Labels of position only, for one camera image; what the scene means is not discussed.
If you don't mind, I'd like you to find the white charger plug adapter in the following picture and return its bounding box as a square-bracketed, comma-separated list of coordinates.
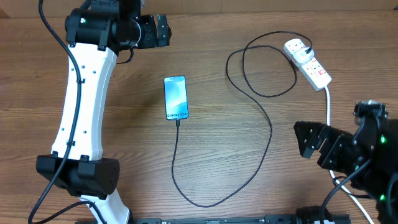
[293, 47, 315, 66]

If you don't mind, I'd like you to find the white power strip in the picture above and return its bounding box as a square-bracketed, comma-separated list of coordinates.
[284, 39, 331, 91]

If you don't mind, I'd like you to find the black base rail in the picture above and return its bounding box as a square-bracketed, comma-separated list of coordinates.
[74, 205, 352, 224]

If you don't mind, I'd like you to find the black charger cable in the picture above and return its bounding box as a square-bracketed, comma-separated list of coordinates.
[170, 30, 313, 208]

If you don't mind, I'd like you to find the black smartphone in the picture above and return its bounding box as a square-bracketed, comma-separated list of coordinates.
[164, 76, 189, 120]

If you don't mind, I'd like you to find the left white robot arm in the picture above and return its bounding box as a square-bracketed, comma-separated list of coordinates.
[36, 1, 172, 223]

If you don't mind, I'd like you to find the white power strip cord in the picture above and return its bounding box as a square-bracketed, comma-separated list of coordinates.
[324, 86, 376, 224]

